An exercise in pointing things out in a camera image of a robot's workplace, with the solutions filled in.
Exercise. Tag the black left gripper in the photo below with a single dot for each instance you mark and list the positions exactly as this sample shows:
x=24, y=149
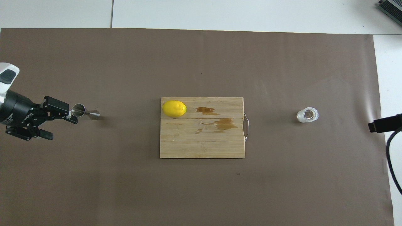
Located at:
x=17, y=110

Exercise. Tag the steel double jigger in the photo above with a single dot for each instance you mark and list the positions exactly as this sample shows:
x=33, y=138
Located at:
x=78, y=110

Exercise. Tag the clear crinkled glass cup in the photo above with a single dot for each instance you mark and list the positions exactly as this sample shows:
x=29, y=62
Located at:
x=307, y=115

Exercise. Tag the brown paper table mat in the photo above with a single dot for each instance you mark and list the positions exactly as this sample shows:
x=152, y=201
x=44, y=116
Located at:
x=125, y=188

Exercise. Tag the grey ribbed electronic device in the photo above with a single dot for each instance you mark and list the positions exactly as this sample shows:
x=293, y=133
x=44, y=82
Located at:
x=392, y=8

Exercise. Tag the yellow lemon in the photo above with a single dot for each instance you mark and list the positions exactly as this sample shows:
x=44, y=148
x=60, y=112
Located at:
x=174, y=108

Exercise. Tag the wooden cutting board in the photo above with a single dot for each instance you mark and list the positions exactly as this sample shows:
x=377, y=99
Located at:
x=201, y=141

